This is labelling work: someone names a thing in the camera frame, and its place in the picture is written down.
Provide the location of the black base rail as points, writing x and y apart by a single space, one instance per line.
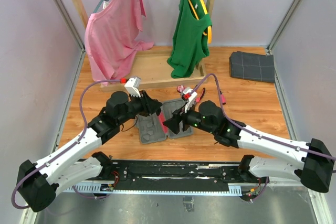
160 177

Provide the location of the green tank top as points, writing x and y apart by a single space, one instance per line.
184 63

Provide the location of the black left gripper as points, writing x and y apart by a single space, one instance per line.
149 105

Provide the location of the pink t-shirt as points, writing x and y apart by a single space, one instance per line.
111 39

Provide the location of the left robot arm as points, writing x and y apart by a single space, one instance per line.
40 182

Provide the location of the pink black utility knife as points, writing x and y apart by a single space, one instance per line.
161 120

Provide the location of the folded grey checked cloth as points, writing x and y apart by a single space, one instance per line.
250 66

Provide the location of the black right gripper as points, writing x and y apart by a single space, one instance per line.
173 123

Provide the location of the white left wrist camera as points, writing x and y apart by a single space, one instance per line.
132 85

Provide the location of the wooden clothes rack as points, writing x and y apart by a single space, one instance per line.
151 65

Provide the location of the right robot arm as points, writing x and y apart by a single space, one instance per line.
309 163

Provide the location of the pink black pliers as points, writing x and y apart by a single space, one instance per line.
202 94

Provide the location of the pink black screwdriver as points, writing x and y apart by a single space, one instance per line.
222 98

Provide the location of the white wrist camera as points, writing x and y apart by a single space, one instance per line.
132 85
190 97

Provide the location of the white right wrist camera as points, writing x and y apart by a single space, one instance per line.
190 97

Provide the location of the red black tape roll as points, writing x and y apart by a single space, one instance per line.
180 88

